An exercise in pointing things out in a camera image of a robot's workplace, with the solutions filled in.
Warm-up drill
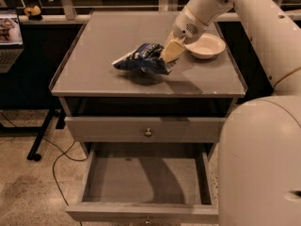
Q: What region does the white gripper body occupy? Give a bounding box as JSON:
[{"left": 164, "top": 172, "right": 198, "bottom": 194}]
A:
[{"left": 172, "top": 6, "right": 208, "bottom": 43}]

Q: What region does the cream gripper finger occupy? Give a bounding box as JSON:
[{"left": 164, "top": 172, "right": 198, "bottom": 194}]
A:
[{"left": 160, "top": 31, "right": 185, "bottom": 63}]

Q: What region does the blue chip bag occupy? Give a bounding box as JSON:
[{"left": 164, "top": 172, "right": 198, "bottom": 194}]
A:
[{"left": 112, "top": 43, "right": 176, "bottom": 75}]

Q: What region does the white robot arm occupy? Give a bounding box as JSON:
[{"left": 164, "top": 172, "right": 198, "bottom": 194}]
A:
[{"left": 163, "top": 0, "right": 301, "bottom": 226}]

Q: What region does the grey drawer cabinet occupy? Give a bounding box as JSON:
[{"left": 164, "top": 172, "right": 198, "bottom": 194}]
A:
[{"left": 49, "top": 10, "right": 248, "bottom": 157}]

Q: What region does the grey top drawer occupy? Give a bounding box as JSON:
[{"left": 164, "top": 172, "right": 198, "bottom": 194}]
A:
[{"left": 65, "top": 117, "right": 225, "bottom": 143}]

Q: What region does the open grey middle drawer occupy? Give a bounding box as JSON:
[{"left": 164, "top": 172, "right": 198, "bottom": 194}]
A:
[{"left": 66, "top": 143, "right": 218, "bottom": 226}]

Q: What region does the white paper bowl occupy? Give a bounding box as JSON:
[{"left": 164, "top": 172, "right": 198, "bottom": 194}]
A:
[{"left": 185, "top": 33, "right": 226, "bottom": 59}]

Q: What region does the black desk leg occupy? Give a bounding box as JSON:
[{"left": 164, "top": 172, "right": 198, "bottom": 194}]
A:
[{"left": 26, "top": 109, "right": 66, "bottom": 162}]

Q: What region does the yellow black small object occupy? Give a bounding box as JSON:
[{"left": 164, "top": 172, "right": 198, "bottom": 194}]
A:
[{"left": 24, "top": 5, "right": 42, "bottom": 21}]

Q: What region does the open laptop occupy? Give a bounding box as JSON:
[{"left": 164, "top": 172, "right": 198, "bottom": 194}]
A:
[{"left": 0, "top": 8, "right": 24, "bottom": 73}]

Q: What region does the white railing frame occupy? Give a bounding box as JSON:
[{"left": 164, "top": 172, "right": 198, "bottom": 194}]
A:
[{"left": 17, "top": 8, "right": 301, "bottom": 24}]

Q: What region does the black floor cable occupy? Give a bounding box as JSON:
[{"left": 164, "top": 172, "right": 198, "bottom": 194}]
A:
[{"left": 0, "top": 110, "right": 89, "bottom": 226}]

